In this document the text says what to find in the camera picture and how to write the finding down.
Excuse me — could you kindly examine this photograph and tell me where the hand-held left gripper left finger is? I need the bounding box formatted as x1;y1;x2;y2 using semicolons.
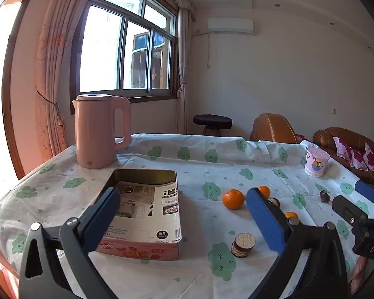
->
19;187;122;299

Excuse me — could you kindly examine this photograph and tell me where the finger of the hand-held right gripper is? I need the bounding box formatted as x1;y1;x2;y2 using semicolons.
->
332;195;369;225
355;180;374;208

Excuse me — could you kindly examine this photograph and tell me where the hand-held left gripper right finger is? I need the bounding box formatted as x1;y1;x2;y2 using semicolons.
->
246;187;350;299

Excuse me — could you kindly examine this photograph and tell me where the large orange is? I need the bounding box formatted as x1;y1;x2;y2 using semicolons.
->
222;189;245;210

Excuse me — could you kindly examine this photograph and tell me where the pink metal tray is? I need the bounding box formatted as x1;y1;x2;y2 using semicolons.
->
93;169;183;261

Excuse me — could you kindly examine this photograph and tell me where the person's right hand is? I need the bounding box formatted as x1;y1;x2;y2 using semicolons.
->
351;258;367;295

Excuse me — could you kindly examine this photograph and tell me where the pink floral cushion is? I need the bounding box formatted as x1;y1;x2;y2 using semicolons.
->
332;136;374;171

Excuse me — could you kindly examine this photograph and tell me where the pink cartoon cup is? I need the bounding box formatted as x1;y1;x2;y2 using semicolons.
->
304;148;330;178

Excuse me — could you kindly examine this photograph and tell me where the brown leather sofa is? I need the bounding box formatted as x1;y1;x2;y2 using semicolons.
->
312;127;374;187

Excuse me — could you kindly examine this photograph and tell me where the pink electric kettle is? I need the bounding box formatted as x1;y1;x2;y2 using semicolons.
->
72;94;132;169

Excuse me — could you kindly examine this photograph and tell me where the black round stool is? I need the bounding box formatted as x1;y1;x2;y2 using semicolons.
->
193;114;233;136

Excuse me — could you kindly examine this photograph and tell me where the pink patterned curtain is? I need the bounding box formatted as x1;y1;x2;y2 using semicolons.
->
35;0;97;162

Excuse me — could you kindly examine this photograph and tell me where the sliding glass window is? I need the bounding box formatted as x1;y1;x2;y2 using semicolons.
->
70;0;179;116

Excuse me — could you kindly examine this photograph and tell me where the pale narrow curtain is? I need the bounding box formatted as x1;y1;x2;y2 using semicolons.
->
176;6;192;134

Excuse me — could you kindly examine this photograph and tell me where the white air conditioner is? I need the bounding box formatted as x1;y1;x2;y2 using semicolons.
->
208;18;254;35

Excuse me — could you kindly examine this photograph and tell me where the wooden door frame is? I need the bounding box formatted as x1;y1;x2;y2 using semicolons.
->
1;0;32;181

